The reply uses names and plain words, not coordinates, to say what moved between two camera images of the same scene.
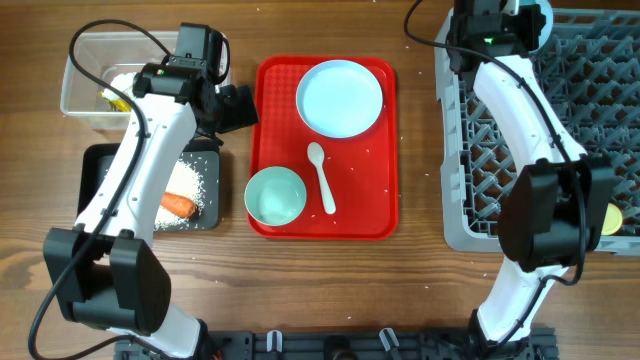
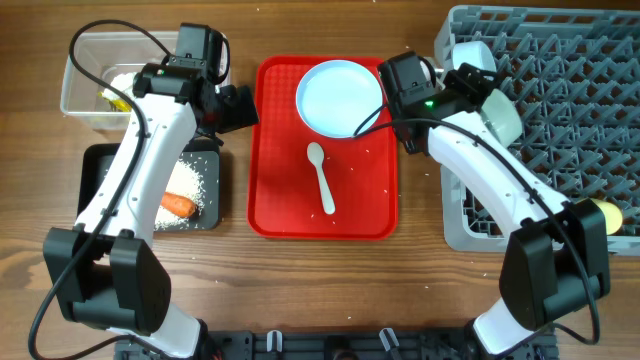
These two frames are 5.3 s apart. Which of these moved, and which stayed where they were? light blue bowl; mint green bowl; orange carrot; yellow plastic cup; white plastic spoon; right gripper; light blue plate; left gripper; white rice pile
Moved: mint green bowl; light blue bowl; right gripper
Stayed: white plastic spoon; yellow plastic cup; left gripper; white rice pile; orange carrot; light blue plate
